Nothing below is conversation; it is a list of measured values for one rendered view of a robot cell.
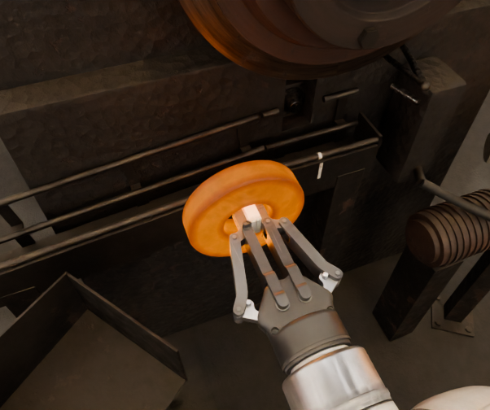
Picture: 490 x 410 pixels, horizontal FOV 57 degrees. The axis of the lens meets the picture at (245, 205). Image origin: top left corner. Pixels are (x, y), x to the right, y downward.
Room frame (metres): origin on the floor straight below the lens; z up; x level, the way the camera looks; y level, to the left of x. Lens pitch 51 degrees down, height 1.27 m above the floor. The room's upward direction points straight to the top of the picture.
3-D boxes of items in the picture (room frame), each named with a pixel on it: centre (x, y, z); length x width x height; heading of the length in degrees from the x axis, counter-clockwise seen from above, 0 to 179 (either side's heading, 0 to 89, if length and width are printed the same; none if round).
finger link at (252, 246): (0.26, -0.02, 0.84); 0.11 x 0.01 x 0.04; 23
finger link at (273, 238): (0.27, -0.04, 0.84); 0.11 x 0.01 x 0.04; 20
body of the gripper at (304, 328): (0.20, -0.06, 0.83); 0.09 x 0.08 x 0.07; 21
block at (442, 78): (0.68, -0.34, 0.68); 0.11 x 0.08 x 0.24; 21
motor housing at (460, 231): (0.58, -0.48, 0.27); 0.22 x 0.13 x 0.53; 111
